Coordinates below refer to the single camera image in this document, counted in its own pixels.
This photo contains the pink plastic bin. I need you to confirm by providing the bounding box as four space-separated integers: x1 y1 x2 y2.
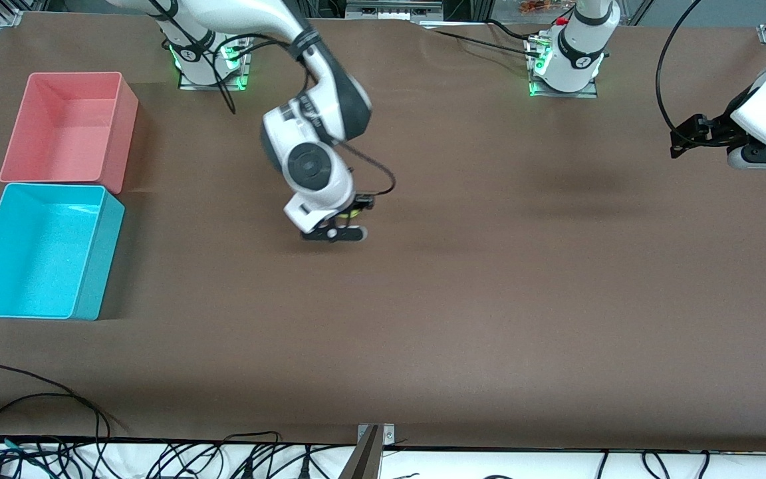
0 72 140 195

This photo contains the blue plastic bin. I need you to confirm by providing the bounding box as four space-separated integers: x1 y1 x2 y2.
0 184 126 321

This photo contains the grey metal strut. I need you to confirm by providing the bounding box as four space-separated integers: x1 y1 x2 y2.
338 426 384 479

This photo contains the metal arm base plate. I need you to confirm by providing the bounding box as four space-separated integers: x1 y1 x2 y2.
529 33 598 99
178 28 254 91

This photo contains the silver aluminium frame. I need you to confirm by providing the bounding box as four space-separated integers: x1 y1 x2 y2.
345 0 445 22

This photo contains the black cable on table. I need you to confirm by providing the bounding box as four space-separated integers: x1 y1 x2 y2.
423 19 547 57

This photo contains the metal table edge bracket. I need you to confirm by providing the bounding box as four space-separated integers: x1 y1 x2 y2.
356 424 396 448

